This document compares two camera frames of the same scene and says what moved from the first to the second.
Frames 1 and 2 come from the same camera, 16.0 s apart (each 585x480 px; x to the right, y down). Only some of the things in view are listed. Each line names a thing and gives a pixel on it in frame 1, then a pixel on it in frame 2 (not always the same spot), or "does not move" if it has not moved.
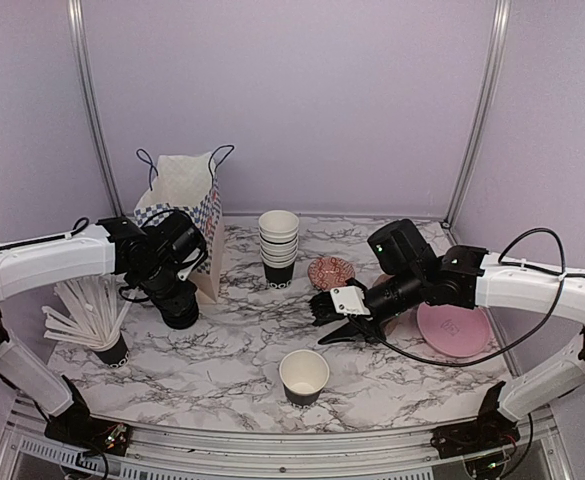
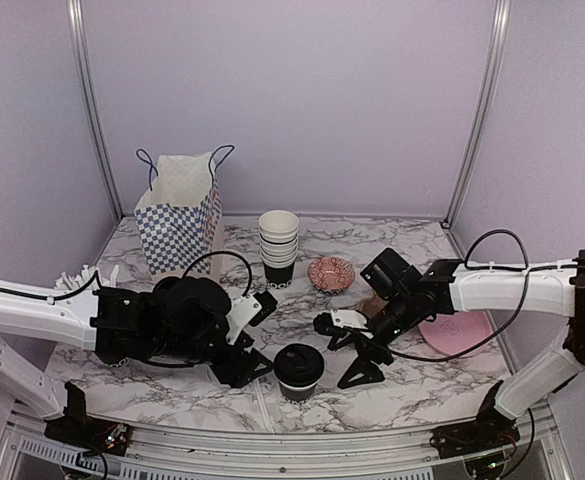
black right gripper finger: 354,330 to 362,371
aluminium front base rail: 542,451 does not move
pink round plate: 453,331 does not move
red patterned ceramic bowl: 330,271 does not move
